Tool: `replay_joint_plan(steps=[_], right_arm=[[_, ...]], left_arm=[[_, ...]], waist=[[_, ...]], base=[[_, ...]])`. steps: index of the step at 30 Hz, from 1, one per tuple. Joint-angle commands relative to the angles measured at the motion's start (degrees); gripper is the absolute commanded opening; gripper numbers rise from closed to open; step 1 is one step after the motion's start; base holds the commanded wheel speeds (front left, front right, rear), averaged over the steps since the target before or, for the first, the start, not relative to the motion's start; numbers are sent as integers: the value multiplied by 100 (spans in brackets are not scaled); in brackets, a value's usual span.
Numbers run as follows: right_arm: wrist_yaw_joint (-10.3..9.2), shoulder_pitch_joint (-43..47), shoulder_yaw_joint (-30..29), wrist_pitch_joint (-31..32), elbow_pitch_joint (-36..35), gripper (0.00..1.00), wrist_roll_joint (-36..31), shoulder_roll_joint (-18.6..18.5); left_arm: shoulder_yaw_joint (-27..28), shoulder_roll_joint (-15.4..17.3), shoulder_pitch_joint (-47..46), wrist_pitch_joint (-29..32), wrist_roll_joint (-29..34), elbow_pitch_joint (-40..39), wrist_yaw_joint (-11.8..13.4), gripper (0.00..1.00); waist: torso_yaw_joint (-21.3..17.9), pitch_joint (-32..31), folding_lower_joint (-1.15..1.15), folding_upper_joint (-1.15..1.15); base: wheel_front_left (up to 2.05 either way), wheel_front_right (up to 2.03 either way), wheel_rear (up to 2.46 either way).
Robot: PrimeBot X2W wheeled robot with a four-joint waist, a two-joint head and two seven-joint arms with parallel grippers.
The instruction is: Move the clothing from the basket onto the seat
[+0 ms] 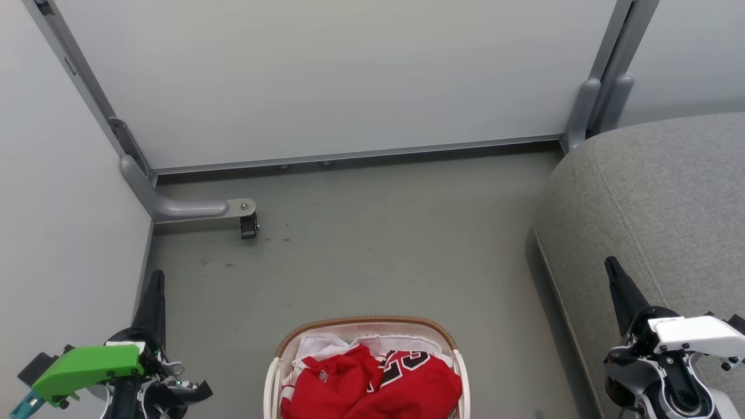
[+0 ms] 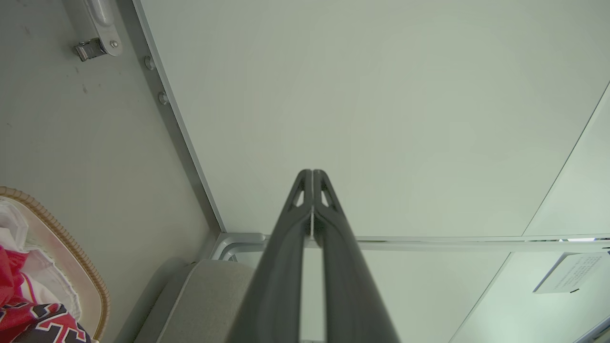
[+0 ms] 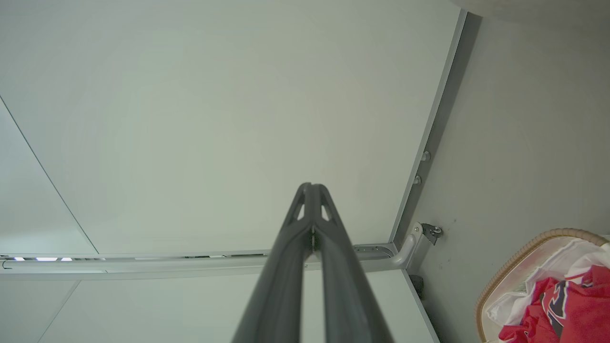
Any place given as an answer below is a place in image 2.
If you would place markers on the grey aluminium floor rail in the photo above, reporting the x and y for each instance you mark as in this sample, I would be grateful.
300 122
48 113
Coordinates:
183 143

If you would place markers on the small round rail bolt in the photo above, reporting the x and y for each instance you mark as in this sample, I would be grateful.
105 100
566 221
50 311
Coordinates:
163 98
150 63

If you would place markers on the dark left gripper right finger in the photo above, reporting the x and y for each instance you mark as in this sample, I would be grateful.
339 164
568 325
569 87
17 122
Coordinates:
345 276

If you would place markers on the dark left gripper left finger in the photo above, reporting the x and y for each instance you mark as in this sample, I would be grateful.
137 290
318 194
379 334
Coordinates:
279 267

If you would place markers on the grey fabric sofa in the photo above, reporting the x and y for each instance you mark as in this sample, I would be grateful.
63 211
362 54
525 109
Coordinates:
205 305

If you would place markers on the red shirt with white trim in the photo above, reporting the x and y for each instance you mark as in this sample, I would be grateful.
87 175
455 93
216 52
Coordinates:
12 276

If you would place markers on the grey aluminium frame post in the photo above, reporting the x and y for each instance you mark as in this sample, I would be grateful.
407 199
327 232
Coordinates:
429 245

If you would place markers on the grey metal door stop bracket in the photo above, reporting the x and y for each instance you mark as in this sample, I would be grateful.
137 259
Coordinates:
101 28

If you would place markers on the red black white patterned garment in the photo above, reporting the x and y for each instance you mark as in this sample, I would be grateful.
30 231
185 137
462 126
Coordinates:
43 324

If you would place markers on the white basket liner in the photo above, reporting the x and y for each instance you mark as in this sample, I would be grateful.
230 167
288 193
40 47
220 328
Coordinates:
47 281

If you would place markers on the white paper notice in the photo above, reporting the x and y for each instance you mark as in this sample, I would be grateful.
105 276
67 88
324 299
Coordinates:
572 272

